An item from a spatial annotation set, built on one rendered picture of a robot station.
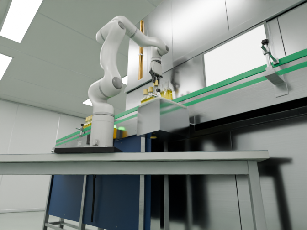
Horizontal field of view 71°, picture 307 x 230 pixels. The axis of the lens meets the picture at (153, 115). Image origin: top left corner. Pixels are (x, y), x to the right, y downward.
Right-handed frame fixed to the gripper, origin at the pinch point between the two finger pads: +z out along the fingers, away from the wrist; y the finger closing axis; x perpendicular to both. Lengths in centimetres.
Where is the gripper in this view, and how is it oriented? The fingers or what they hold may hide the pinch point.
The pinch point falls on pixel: (156, 81)
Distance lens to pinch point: 165.3
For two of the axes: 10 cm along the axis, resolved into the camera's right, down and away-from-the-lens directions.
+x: 6.8, -2.4, -7.0
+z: -0.1, 9.4, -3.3
